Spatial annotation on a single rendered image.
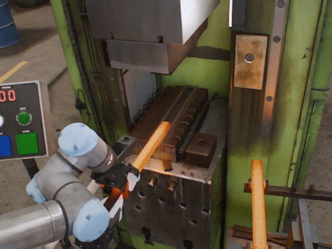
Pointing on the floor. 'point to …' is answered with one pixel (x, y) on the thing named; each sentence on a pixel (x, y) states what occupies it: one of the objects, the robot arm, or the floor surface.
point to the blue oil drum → (7, 26)
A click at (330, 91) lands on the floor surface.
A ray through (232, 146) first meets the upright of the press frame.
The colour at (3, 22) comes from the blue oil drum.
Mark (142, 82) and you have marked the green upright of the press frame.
